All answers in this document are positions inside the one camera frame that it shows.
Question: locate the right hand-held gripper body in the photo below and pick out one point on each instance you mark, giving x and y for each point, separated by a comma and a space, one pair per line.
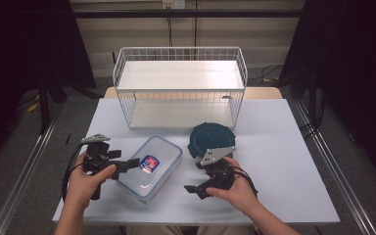
220, 173

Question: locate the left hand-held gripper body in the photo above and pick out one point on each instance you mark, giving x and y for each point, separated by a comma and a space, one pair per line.
97, 153

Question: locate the clear rectangular food container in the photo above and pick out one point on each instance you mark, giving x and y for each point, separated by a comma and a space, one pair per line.
158, 153

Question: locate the dark teal container lid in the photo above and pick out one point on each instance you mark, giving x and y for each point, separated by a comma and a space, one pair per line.
209, 137

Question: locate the person's right hand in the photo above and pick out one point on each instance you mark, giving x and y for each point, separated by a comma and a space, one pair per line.
240, 194

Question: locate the person's left hand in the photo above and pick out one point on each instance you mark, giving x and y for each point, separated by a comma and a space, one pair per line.
81, 184

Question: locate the small black floor object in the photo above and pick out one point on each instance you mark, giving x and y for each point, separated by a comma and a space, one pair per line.
68, 139

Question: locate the person's beige trousers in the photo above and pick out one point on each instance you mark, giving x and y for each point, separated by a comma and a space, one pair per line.
156, 230

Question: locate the black metal stand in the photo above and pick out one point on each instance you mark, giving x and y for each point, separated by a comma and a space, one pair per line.
44, 104

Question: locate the yellow floor tape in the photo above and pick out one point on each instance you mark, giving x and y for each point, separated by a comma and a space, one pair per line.
33, 106

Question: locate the light wooden table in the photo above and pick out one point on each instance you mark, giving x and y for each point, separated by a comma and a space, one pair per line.
261, 93

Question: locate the black curtain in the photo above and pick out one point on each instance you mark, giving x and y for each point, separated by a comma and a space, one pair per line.
19, 49
355, 65

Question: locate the black horizontal bar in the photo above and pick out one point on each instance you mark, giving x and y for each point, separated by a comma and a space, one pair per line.
127, 13

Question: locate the metal floor rail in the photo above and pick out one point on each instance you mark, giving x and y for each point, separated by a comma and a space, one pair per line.
26, 166
336, 169

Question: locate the white wall outlet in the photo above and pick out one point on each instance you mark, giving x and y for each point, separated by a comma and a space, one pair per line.
173, 4

